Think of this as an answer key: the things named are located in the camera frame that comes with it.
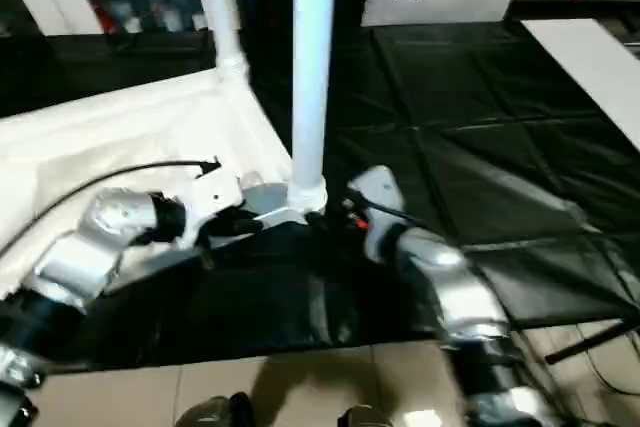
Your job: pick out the white plastic table leg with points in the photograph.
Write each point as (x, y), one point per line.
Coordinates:
(222, 12)
(312, 72)

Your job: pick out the white plastic table top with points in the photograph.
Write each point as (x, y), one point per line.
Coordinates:
(100, 147)

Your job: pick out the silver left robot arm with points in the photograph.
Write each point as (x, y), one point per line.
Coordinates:
(80, 257)

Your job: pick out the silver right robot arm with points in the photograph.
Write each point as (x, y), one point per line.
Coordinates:
(460, 282)

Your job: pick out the black mat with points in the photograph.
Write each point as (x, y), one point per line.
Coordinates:
(500, 122)

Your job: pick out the dark left robot leg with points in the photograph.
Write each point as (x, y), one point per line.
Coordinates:
(210, 412)

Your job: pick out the dark robot leg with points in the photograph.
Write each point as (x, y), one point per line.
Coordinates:
(365, 417)
(210, 412)

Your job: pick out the dark right robot leg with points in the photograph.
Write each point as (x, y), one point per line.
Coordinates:
(365, 417)

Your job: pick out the black metal stand pole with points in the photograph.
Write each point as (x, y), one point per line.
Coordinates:
(590, 342)

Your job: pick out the white flat panel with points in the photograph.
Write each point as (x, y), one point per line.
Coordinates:
(590, 72)

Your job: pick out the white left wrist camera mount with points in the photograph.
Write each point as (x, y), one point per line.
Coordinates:
(212, 194)

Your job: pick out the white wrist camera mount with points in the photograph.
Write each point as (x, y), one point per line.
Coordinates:
(212, 194)
(382, 192)

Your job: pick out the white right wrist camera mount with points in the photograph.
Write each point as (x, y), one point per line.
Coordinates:
(382, 192)

